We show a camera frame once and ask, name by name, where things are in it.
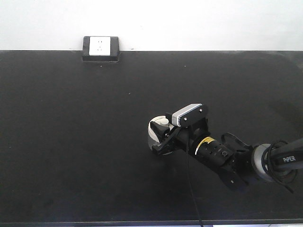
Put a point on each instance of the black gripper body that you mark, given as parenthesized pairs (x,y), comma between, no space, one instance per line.
(181,137)

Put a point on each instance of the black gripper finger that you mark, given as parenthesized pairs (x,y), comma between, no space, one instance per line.
(159,130)
(168,116)

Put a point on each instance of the glass jar with white lid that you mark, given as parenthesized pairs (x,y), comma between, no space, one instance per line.
(153,140)

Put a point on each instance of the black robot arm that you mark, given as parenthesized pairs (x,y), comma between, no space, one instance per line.
(236,163)

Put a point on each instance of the black white power socket box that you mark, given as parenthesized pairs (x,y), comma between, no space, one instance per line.
(100,49)

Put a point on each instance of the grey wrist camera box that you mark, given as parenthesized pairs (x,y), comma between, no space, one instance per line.
(189,115)

